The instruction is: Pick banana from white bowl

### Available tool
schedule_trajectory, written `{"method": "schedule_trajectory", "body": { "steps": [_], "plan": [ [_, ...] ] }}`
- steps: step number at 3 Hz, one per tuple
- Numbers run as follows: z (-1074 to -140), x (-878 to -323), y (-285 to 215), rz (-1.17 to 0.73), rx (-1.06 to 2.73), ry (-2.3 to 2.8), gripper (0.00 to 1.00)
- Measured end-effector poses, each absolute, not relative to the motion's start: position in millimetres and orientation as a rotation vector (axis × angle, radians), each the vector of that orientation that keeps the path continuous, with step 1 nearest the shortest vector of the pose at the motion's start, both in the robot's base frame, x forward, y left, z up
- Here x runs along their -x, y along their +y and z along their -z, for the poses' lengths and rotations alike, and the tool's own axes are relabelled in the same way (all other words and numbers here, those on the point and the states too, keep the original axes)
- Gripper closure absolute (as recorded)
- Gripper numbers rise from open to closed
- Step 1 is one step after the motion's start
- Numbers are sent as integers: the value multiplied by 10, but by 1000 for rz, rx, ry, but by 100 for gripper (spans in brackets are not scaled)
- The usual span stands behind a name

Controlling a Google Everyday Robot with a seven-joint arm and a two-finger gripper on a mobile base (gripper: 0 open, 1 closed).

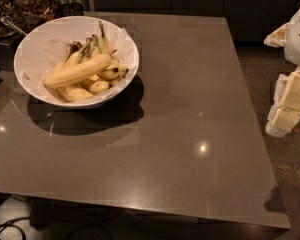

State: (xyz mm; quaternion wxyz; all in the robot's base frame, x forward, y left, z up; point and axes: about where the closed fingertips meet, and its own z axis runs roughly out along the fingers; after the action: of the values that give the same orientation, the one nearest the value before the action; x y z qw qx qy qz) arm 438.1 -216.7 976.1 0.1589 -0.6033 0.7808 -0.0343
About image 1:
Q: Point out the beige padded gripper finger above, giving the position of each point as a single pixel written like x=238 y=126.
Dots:
x=284 y=114
x=277 y=38

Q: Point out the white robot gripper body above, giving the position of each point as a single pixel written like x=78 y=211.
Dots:
x=299 y=37

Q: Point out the large yellow top banana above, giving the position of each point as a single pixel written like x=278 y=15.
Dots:
x=76 y=73

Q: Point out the yellow banana with black spot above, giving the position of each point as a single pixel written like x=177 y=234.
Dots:
x=113 y=71

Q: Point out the greenish banana bunch with stems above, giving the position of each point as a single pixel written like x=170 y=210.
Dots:
x=94 y=46

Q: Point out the small yellow banana middle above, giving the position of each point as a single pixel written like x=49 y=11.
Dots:
x=99 y=86

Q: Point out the yellow banana bottom of bowl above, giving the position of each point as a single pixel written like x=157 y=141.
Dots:
x=73 y=93

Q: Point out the white ceramic bowl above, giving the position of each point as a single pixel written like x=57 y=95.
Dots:
x=33 y=47

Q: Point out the dark bowl of snacks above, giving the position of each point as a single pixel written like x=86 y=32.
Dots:
x=20 y=7

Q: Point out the metal spoon handle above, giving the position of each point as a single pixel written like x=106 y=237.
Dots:
x=8 y=22

